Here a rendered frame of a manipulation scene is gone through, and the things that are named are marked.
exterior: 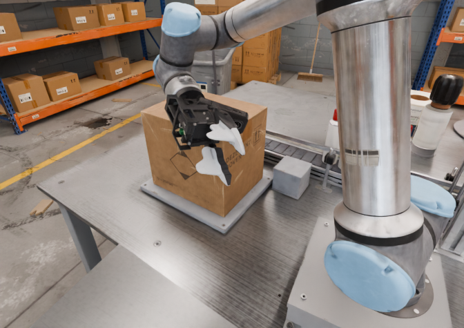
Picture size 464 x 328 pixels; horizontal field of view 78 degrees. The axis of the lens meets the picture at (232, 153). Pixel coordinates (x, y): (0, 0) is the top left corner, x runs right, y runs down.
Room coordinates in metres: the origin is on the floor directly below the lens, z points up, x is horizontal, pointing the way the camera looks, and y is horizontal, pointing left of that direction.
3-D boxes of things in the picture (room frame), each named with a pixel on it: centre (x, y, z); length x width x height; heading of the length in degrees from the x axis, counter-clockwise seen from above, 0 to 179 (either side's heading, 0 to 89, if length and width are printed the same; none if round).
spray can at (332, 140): (0.88, -0.36, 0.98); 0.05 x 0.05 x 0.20
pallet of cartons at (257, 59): (4.63, -0.13, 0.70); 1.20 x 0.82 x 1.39; 69
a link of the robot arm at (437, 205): (0.38, -0.31, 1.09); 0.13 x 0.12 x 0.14; 135
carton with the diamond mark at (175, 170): (0.80, 0.08, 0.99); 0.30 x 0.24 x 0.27; 56
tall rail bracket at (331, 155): (0.80, -0.33, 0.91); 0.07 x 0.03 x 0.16; 146
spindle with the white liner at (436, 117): (0.95, -0.74, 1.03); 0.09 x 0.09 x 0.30
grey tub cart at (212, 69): (3.12, 0.32, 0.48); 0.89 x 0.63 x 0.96; 172
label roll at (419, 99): (1.15, -0.79, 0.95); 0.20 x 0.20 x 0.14
